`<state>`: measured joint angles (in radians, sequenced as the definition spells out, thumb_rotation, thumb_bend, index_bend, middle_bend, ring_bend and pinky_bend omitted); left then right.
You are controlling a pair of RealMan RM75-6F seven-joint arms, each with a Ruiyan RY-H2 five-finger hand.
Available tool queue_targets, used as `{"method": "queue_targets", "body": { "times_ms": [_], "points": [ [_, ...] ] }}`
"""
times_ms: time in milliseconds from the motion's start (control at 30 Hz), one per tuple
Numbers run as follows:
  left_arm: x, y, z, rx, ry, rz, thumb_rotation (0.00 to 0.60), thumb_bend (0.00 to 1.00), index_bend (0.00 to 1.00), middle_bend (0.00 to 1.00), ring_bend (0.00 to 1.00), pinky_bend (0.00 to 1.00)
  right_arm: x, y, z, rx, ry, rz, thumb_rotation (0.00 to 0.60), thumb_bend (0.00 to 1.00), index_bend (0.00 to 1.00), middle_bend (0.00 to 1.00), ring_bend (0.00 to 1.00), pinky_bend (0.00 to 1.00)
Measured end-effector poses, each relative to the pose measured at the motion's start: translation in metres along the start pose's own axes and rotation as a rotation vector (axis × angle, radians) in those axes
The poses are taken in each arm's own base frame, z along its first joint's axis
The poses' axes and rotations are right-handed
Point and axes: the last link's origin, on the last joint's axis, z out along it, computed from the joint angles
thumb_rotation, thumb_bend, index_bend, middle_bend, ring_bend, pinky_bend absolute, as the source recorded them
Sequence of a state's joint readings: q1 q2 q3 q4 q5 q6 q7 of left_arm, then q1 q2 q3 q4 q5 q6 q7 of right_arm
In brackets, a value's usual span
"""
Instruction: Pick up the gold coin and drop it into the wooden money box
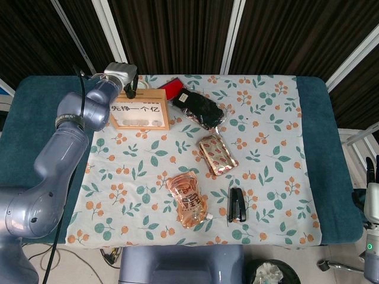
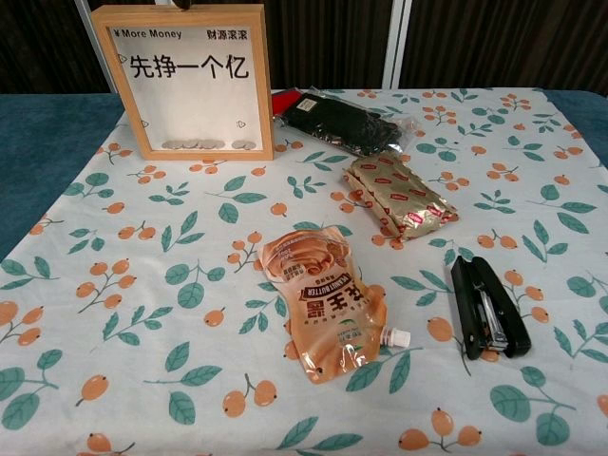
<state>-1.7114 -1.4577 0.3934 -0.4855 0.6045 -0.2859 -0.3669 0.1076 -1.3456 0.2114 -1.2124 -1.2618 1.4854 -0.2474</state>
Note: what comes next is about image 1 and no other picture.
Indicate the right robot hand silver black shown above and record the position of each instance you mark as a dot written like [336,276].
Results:
[372,201]

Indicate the black stapler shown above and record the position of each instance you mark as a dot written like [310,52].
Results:
[237,205]

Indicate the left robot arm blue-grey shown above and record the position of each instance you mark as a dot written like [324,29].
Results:
[68,139]

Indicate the red and black pouch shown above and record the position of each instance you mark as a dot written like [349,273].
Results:
[171,88]

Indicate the teal table cover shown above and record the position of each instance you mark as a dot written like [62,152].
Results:
[29,118]

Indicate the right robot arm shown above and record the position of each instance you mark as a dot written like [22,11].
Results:
[371,254]

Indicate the black trash bin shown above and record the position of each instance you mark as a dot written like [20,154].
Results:
[272,273]

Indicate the tape roll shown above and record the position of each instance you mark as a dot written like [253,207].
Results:
[147,85]

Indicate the wooden frame coin bank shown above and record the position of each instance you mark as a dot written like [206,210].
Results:
[139,109]

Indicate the blue-grey robot torso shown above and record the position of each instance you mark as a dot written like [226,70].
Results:
[180,266]

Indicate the orange peanut butter pouch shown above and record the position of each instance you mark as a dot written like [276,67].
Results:
[186,201]

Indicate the thin white partition post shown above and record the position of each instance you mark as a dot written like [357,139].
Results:
[74,38]

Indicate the floral white tablecloth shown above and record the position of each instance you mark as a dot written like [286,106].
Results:
[266,148]

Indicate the metal floor bracket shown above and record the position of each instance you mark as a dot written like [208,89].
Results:
[340,265]

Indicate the white metal frame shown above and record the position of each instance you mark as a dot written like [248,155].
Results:
[353,139]

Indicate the black gloves in plastic bag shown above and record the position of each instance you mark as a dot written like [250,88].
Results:
[198,108]

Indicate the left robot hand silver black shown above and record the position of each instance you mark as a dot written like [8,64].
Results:
[121,70]

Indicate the blue and white equipment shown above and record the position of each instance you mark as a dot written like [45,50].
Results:
[6,94]

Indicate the gold foil snack packet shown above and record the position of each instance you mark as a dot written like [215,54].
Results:
[217,155]

